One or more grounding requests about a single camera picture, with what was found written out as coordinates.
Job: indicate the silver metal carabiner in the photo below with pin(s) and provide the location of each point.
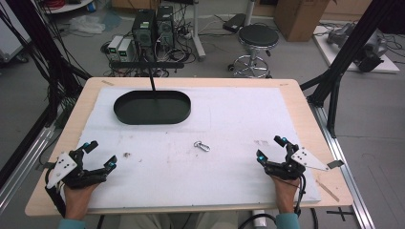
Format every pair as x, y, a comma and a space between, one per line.
202, 146

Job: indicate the thin wooden stick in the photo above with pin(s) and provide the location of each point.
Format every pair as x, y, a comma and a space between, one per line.
328, 191

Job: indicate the person's right hand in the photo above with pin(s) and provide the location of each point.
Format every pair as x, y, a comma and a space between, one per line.
286, 195

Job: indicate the black metal frame strut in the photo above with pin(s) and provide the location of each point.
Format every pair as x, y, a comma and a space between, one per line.
41, 47
347, 54

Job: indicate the white round table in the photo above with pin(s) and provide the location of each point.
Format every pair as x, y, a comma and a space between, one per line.
68, 5

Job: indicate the white power supply unit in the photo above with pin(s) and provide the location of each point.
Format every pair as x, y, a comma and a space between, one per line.
114, 46
125, 51

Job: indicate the black flat case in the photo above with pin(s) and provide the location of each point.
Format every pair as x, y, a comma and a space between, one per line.
234, 23

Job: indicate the white foam mat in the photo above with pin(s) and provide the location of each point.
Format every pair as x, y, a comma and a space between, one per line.
223, 178

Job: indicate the grey machine on platform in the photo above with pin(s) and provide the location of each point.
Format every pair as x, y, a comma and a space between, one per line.
366, 47

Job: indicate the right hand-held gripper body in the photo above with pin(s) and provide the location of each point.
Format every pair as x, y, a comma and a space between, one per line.
291, 167

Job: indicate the brown cardboard box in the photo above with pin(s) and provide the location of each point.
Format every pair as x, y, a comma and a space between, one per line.
299, 19

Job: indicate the white plastic bag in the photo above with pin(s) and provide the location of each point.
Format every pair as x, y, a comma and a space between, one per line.
86, 24

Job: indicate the white table leg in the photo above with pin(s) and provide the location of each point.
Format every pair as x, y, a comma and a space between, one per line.
198, 35

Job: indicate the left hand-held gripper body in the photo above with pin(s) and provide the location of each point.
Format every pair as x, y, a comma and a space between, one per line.
68, 170

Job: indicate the black computer tower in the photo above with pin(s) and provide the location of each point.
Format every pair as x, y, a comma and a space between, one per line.
144, 30
165, 28

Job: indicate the white platform board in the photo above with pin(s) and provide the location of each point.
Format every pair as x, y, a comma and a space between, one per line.
337, 60

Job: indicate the blue tape roll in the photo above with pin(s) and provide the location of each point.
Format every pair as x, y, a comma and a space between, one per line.
91, 7

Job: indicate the electronic equipment boxes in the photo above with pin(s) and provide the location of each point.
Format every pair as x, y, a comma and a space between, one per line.
172, 55

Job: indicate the black round stool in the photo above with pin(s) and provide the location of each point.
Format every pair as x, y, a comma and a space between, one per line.
258, 35

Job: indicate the black camera stand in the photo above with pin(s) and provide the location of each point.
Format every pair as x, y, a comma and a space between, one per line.
146, 65

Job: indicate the small brown crumb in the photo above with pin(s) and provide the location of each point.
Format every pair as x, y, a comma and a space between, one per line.
126, 155

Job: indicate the aluminium rail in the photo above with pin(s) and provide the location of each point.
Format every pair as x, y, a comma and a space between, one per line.
344, 165
22, 165

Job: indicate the black oval tray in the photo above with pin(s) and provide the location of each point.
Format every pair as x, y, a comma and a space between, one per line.
140, 111

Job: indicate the person's left hand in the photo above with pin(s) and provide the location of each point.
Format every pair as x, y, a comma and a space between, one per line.
76, 200

